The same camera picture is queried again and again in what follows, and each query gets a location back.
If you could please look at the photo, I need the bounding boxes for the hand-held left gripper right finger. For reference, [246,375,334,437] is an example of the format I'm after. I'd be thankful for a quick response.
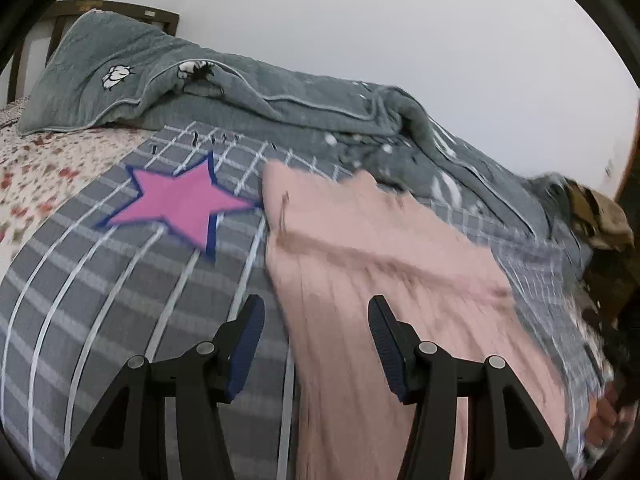
[367,295,576,480]

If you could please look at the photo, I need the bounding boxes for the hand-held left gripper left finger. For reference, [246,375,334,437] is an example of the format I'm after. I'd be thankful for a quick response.
[56,294,266,480]

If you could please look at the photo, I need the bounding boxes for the pink knitted sweater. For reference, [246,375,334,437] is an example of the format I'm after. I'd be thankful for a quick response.
[261,160,571,480]

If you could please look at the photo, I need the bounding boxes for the person's right hand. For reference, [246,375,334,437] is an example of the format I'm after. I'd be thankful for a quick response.
[585,390,628,463]

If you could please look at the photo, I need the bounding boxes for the grey checked blanket pink stars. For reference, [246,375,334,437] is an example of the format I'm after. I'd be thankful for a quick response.
[0,122,618,480]

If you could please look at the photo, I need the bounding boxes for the camouflage cloth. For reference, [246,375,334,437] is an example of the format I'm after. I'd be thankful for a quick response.
[565,180,636,253]

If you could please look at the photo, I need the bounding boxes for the grey-green quilted duvet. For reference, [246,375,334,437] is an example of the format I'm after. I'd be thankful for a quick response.
[16,10,591,281]

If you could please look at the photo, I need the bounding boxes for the floral bed sheet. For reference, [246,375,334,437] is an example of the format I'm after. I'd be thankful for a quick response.
[0,97,161,271]

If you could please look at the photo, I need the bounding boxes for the dark wooden headboard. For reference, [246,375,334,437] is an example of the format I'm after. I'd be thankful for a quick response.
[7,0,181,106]

